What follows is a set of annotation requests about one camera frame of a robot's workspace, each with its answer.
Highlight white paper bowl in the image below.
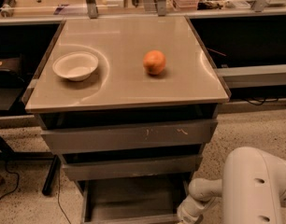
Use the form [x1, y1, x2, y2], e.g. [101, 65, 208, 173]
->
[52, 51, 99, 82]

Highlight grey metal rail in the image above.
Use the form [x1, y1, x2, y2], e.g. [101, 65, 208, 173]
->
[216, 64, 286, 89]

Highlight black floor cable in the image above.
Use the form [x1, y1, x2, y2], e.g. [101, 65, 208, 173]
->
[0, 159, 72, 224]

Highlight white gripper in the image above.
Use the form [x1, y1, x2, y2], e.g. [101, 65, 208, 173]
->
[177, 196, 217, 224]

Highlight orange fruit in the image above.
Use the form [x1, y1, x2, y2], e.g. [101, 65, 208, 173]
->
[143, 50, 166, 76]

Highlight black table leg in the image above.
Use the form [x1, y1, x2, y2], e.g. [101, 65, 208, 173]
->
[42, 156, 60, 196]

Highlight black bag on shelf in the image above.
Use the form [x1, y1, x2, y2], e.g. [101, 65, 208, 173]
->
[0, 57, 24, 89]

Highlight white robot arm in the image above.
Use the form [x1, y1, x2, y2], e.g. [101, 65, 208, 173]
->
[177, 147, 286, 224]

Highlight grey drawer cabinet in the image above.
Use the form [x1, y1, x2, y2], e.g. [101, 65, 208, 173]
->
[21, 15, 233, 191]

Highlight grey bottom drawer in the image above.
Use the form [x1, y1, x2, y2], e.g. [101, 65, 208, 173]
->
[80, 175, 187, 224]

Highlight grey drawer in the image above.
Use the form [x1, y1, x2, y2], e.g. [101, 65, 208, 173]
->
[41, 119, 218, 154]
[80, 175, 187, 224]
[63, 155, 202, 181]

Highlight grey top drawer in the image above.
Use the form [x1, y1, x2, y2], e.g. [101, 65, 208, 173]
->
[41, 119, 218, 154]

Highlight grey middle drawer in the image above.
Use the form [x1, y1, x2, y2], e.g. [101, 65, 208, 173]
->
[63, 155, 202, 181]

